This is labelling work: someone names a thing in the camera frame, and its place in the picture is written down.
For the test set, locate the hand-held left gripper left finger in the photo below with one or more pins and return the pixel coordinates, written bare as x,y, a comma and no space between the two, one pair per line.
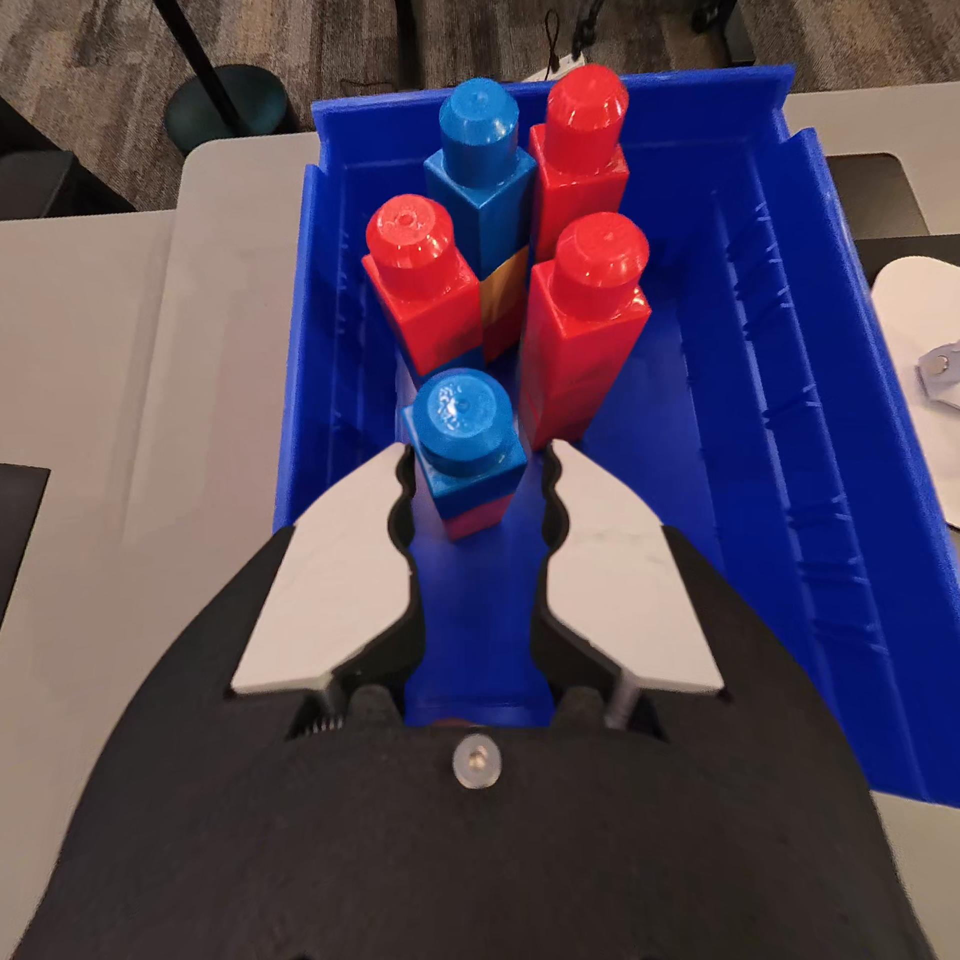
337,592

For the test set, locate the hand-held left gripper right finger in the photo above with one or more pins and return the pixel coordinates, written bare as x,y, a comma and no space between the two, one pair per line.
630,600

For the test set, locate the blue plastic bin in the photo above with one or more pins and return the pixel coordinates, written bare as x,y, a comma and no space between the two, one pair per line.
675,450

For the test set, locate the blue-topped block tower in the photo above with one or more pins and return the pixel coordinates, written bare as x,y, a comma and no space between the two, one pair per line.
457,412
480,120

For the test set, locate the red block tower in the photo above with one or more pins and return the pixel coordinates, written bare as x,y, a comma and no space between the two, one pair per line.
600,255

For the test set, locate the grey desk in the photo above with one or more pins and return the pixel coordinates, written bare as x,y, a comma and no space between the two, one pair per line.
112,375

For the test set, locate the red-topped block tower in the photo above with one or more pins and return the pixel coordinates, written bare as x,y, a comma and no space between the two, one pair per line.
585,105
409,240

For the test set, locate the instruction sheet on stand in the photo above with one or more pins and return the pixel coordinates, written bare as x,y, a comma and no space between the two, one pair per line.
900,292

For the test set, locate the black stanchion round base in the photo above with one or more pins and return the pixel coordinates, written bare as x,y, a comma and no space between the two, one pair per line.
225,112

